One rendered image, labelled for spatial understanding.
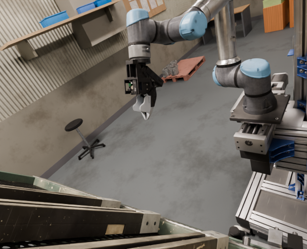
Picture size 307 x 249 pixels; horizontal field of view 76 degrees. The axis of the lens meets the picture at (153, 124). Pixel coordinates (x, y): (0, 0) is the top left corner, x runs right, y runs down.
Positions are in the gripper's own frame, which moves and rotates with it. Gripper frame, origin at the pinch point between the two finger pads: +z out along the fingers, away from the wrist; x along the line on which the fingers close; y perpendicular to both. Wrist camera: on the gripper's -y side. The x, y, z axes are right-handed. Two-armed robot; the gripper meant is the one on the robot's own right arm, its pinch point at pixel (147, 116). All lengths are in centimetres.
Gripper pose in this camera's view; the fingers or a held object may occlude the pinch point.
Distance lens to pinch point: 73.7
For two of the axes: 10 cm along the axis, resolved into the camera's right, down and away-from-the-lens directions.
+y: -6.8, 1.7, -7.1
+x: 7.3, 0.9, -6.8
